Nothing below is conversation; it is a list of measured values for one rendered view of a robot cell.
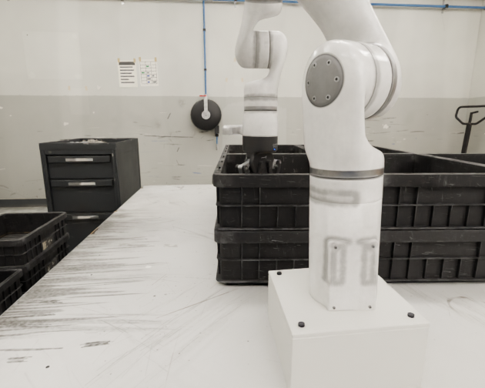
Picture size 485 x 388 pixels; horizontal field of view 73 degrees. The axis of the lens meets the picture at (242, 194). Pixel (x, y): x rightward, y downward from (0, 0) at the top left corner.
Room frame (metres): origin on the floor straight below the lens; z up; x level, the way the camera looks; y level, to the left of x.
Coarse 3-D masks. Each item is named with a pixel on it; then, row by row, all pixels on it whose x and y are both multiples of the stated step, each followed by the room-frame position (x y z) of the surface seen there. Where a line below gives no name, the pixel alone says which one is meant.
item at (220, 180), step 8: (224, 160) 0.82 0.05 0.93; (216, 168) 0.68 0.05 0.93; (216, 176) 0.60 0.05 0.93; (224, 176) 0.59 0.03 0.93; (232, 176) 0.59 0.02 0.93; (240, 176) 0.59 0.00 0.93; (248, 176) 0.59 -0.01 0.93; (256, 176) 0.59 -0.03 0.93; (264, 176) 0.59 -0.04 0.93; (272, 176) 0.59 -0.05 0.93; (280, 176) 0.59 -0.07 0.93; (288, 176) 0.59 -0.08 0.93; (296, 176) 0.59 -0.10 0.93; (304, 176) 0.59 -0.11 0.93; (216, 184) 0.60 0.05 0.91; (224, 184) 0.59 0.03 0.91; (232, 184) 0.59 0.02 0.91; (240, 184) 0.59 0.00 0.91; (248, 184) 0.59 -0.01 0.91; (256, 184) 0.59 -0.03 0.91; (264, 184) 0.59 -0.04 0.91; (272, 184) 0.59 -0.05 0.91; (280, 184) 0.59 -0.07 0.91; (288, 184) 0.59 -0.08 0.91; (296, 184) 0.59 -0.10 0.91; (304, 184) 0.59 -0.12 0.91
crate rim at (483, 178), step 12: (420, 156) 0.96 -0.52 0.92; (432, 156) 0.91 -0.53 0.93; (480, 168) 0.72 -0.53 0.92; (384, 180) 0.60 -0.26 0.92; (396, 180) 0.60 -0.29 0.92; (408, 180) 0.60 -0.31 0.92; (420, 180) 0.60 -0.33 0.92; (432, 180) 0.60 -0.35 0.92; (444, 180) 0.60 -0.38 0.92; (456, 180) 0.60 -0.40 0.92; (468, 180) 0.60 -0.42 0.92; (480, 180) 0.60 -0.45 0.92
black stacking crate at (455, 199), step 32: (384, 160) 0.99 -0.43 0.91; (416, 160) 0.97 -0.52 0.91; (384, 192) 0.61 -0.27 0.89; (416, 192) 0.61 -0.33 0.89; (448, 192) 0.61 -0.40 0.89; (480, 192) 0.61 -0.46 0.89; (384, 224) 0.61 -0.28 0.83; (416, 224) 0.61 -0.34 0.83; (448, 224) 0.61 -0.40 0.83; (480, 224) 0.61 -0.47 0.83
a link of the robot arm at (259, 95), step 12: (276, 36) 0.68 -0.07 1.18; (276, 48) 0.67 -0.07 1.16; (276, 60) 0.67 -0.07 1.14; (276, 72) 0.67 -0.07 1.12; (252, 84) 0.68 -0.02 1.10; (264, 84) 0.67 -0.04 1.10; (276, 84) 0.68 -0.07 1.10; (252, 96) 0.68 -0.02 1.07; (264, 96) 0.67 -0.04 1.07; (276, 96) 0.69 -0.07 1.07; (252, 108) 0.67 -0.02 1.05; (264, 108) 0.67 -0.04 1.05; (276, 108) 0.69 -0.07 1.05
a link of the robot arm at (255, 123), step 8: (248, 112) 0.68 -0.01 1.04; (256, 112) 0.67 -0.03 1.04; (264, 112) 0.67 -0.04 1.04; (272, 112) 0.68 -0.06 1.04; (248, 120) 0.68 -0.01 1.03; (256, 120) 0.67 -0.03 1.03; (264, 120) 0.67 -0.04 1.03; (272, 120) 0.68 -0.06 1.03; (224, 128) 0.71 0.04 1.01; (232, 128) 0.71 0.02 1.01; (240, 128) 0.71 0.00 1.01; (248, 128) 0.68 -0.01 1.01; (256, 128) 0.67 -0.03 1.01; (264, 128) 0.67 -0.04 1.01; (272, 128) 0.67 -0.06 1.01; (256, 136) 0.67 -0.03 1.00; (264, 136) 0.67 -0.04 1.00
